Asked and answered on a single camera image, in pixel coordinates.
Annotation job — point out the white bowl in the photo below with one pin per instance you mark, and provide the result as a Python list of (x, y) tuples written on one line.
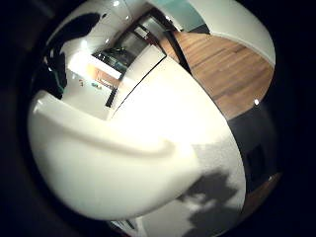
[(98, 171)]

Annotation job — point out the dark kitchen counter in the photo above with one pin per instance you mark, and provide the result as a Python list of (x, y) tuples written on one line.
[(115, 59)]

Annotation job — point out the white table with black leg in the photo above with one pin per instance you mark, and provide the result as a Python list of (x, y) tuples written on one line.
[(141, 70)]

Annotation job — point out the black table leg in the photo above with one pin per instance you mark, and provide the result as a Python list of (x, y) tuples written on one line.
[(177, 49)]

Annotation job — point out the black cabinet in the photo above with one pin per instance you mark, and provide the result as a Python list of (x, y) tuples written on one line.
[(255, 148)]

